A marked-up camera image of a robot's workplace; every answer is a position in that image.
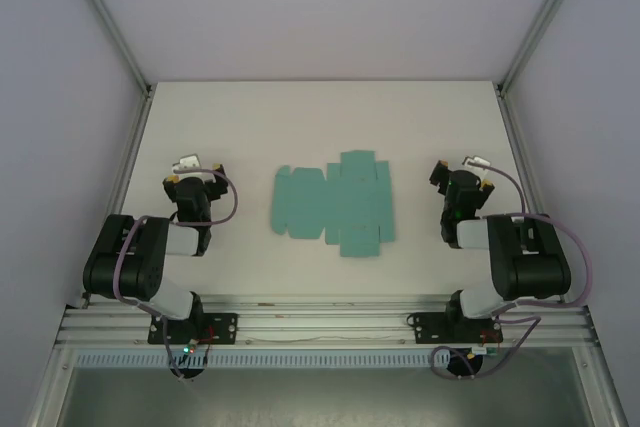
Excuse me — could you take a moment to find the teal paper box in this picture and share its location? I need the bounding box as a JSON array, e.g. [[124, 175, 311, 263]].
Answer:
[[271, 149, 395, 259]]

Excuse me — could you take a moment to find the grey metal sheet panel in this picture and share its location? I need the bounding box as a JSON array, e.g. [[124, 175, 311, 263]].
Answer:
[[54, 366, 591, 427]]

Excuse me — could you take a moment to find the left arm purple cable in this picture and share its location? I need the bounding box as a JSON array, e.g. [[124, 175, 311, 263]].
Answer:
[[113, 166, 239, 383]]

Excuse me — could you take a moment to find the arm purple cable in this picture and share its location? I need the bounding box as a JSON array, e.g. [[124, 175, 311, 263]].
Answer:
[[429, 159, 594, 381], [113, 166, 239, 383]]

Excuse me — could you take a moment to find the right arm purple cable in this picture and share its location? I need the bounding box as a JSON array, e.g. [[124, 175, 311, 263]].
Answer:
[[429, 159, 594, 381]]

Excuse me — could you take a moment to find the aluminium table side rail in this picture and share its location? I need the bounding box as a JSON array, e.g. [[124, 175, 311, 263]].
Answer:
[[497, 86, 591, 308], [79, 89, 154, 308]]

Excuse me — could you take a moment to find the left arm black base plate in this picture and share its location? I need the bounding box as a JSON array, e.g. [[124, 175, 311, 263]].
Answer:
[[147, 312, 239, 346]]

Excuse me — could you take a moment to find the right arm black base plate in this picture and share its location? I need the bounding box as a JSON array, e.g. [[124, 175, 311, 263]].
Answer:
[[407, 311, 504, 346]]

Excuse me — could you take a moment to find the black round cable port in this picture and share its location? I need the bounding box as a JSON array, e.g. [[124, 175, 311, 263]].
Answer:
[[169, 364, 205, 381], [446, 350, 485, 379]]

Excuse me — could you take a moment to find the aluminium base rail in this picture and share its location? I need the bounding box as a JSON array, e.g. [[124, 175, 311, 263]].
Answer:
[[54, 294, 599, 348]]

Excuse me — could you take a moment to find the aluminium frame post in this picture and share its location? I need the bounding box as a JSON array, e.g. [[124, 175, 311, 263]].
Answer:
[[62, 0, 154, 98], [497, 0, 596, 96]]

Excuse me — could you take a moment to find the slotted grey cable duct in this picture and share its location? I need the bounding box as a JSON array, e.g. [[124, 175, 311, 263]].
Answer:
[[74, 350, 454, 369]]

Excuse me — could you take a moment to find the aluminium lower frame bar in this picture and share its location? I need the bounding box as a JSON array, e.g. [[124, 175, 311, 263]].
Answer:
[[574, 344, 626, 427], [24, 341, 76, 427]]

